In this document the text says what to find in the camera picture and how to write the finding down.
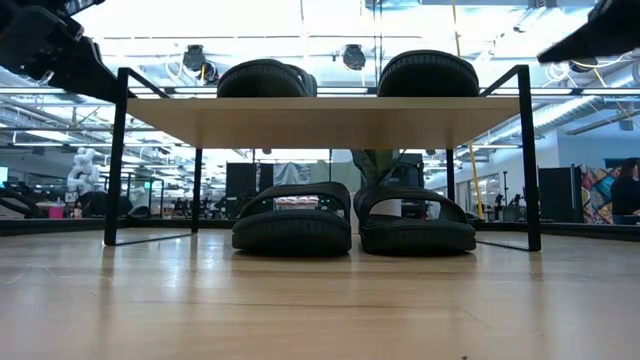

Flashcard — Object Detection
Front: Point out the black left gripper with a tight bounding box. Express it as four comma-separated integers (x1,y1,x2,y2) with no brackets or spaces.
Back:
0,0,137,102

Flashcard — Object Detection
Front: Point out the black partition panel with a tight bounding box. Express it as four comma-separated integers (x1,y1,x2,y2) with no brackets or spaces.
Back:
225,162,275,219

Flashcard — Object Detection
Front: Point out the black cabinet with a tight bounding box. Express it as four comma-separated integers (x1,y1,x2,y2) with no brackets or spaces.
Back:
538,166,584,224

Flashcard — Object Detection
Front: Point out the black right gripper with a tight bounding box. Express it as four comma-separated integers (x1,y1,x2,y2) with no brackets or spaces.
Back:
537,0,640,64

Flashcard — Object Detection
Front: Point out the black aluminium table frame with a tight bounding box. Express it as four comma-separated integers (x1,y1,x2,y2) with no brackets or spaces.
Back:
0,215,640,239

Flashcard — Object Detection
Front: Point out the colourful wall mural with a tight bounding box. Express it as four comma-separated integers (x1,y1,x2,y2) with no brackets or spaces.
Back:
579,165,621,225

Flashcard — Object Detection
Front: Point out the black rubber slide sandal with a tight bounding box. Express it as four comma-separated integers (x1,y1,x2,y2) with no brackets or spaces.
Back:
376,49,481,98
216,58,319,99
352,185,478,255
231,181,353,254

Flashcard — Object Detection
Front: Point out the black round ceiling fixture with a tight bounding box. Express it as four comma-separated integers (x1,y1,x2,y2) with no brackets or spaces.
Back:
342,43,367,71
182,44,207,72

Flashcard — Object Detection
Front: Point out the wooden shelf with black legs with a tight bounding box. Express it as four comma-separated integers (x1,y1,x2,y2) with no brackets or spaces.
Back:
103,64,543,253

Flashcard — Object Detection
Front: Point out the green artificial succulent plant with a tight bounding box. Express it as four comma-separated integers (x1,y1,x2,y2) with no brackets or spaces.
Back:
349,148,401,188

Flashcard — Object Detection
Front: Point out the person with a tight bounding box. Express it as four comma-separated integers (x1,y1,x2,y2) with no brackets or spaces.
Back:
609,157,640,225

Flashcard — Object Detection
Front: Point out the white plant pot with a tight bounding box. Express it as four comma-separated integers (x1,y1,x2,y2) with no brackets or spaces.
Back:
372,198,403,218

